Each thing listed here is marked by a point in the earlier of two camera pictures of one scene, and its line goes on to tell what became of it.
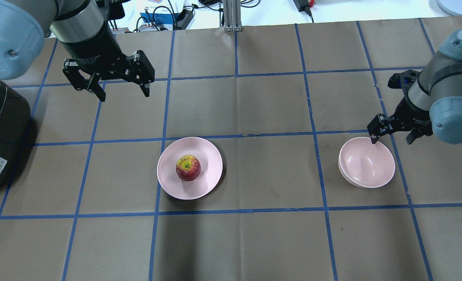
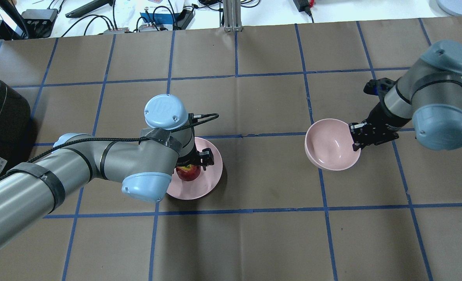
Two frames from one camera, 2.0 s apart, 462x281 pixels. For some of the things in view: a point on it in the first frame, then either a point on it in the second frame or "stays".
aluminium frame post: (232, 20) stays
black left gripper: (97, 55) -> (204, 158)
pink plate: (211, 164) stays
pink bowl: (366, 164) -> (329, 144)
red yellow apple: (188, 168) stays
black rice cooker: (6, 124) stays
